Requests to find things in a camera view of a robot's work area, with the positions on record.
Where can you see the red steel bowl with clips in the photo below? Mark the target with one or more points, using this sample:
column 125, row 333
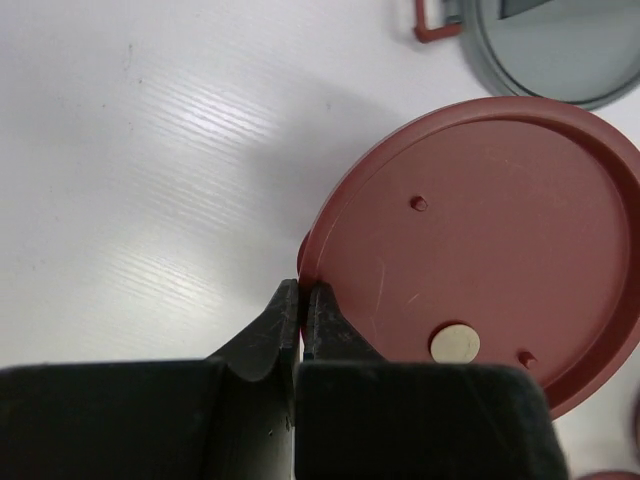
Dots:
column 611, row 475

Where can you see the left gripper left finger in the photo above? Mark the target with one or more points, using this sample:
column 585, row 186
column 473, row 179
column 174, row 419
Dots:
column 226, row 416

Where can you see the grey lid with red clips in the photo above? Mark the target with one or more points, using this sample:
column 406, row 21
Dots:
column 583, row 53

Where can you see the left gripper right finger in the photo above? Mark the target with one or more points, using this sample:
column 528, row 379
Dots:
column 358, row 416

